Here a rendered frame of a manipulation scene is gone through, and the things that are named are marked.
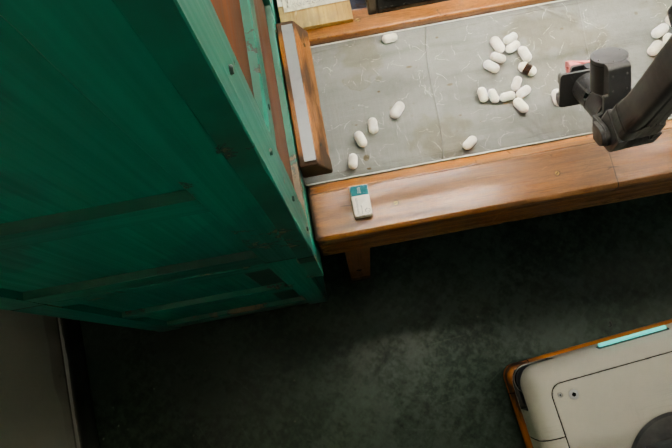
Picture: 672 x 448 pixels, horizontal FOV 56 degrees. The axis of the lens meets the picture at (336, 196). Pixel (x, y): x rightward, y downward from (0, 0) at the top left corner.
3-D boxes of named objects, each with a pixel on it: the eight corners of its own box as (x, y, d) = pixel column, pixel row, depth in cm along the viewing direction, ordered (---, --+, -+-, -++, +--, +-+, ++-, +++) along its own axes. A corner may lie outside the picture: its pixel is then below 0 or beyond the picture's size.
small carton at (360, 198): (372, 216, 121) (373, 213, 119) (354, 219, 121) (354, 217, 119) (367, 186, 122) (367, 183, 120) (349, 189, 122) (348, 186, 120)
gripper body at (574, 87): (556, 71, 112) (572, 89, 106) (613, 60, 112) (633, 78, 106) (555, 103, 116) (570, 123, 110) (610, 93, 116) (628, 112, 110)
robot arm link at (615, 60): (602, 151, 100) (657, 138, 99) (603, 87, 93) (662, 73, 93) (573, 115, 110) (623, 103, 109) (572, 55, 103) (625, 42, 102)
